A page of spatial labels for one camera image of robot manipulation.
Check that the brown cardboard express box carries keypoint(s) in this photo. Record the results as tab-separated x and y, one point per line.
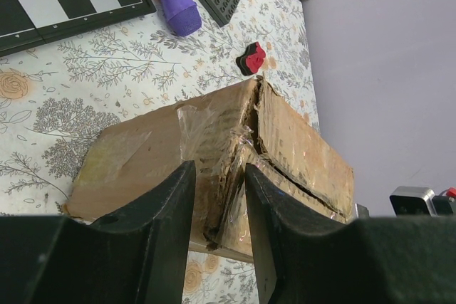
221	132

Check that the red black knife cap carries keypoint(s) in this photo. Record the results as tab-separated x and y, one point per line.
251	60

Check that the floral patterned table mat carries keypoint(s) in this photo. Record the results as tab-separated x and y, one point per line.
56	99

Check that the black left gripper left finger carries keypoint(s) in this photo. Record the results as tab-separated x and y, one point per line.
149	241

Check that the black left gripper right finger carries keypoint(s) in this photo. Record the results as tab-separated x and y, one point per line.
291	263

